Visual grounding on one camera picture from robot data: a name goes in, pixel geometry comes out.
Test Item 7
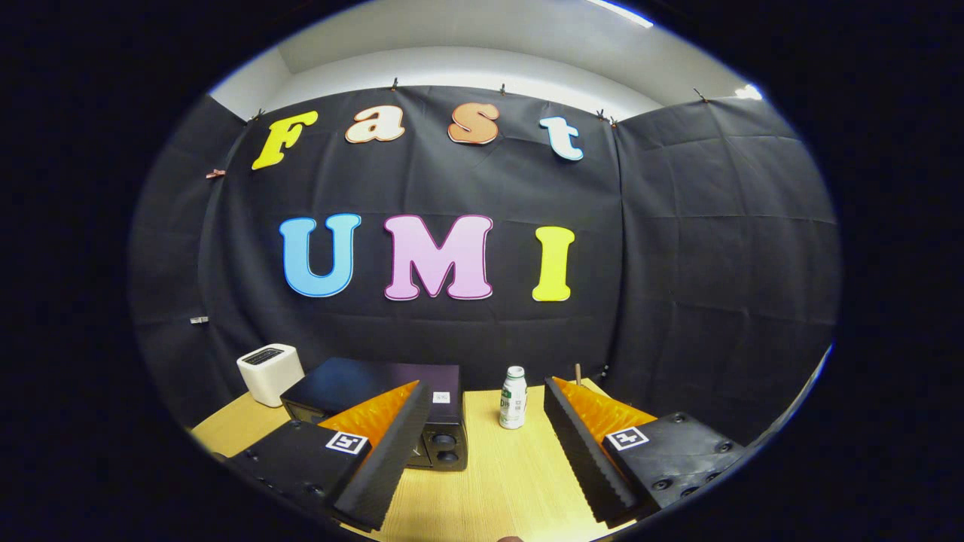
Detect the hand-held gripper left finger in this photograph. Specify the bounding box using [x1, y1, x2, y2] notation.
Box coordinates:
[226, 380, 433, 532]

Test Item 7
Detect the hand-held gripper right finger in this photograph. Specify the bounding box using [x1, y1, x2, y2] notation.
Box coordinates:
[542, 376, 748, 528]

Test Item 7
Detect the black toaster oven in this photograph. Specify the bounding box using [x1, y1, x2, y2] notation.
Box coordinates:
[280, 357, 468, 472]

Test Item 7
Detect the white pop-up toaster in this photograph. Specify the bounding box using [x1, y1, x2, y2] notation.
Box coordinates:
[236, 343, 306, 408]

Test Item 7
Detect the white bottle with green label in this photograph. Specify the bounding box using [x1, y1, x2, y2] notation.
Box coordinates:
[499, 366, 528, 430]

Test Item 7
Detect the black backdrop cloth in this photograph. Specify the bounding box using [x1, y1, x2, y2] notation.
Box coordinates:
[128, 85, 840, 452]

